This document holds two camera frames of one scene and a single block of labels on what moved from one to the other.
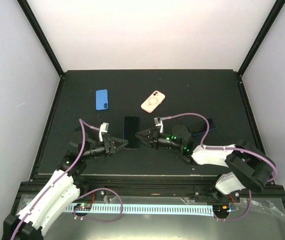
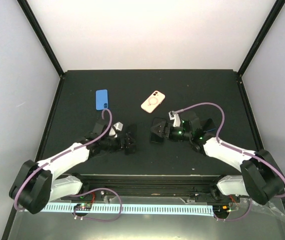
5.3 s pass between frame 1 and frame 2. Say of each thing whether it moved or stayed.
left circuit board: stayed
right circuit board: stayed
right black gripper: moved
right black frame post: stayed
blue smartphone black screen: moved
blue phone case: stayed
